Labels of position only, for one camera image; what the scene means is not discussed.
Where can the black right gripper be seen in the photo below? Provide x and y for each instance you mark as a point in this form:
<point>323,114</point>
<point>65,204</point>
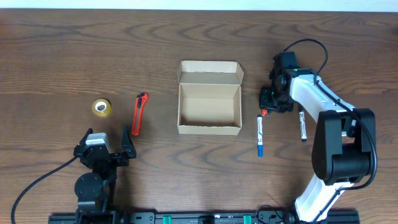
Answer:
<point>282,107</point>

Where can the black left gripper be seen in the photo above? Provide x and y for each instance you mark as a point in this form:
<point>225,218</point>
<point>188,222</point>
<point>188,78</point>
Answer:
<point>129,150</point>

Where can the blue whiteboard marker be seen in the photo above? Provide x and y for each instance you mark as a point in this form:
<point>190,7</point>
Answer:
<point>259,136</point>

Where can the black whiteboard marker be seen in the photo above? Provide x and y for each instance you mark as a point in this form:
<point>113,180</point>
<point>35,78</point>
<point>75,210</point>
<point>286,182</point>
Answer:
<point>303,132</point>

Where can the red utility knife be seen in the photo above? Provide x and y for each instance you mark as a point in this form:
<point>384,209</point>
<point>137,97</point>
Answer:
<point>140,102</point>

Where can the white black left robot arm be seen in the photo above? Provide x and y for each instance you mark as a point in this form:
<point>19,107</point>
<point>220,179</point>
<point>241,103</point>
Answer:
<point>95,190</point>

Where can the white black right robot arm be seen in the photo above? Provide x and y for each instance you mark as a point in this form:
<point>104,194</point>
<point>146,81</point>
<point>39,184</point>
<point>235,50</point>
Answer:
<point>344,149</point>

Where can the clear yellowish tape roll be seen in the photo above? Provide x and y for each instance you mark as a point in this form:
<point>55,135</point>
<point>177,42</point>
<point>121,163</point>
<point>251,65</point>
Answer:
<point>101,107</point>

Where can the open cardboard box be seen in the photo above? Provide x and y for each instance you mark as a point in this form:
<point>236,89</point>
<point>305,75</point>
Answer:
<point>209,97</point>

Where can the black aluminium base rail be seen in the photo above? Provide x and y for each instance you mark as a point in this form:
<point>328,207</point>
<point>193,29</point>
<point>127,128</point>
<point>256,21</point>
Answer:
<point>265,216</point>

